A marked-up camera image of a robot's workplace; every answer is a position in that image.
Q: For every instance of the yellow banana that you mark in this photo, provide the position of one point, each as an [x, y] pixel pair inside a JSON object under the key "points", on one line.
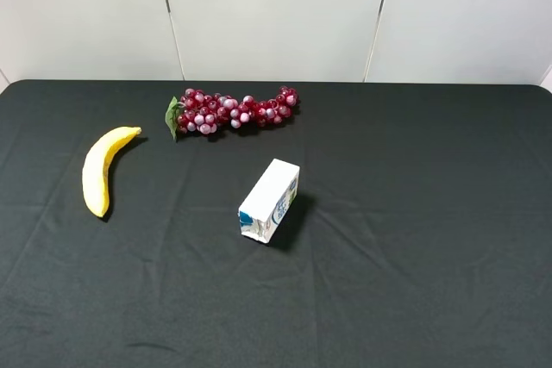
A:
{"points": [[95, 172]]}

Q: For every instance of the white blue milk carton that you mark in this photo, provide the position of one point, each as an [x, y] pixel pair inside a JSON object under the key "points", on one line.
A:
{"points": [[266, 204]]}

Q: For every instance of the red grape bunch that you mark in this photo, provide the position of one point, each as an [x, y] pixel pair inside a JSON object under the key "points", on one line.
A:
{"points": [[205, 114]]}

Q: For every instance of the black tablecloth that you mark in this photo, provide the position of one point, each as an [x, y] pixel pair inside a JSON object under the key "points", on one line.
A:
{"points": [[420, 235]]}

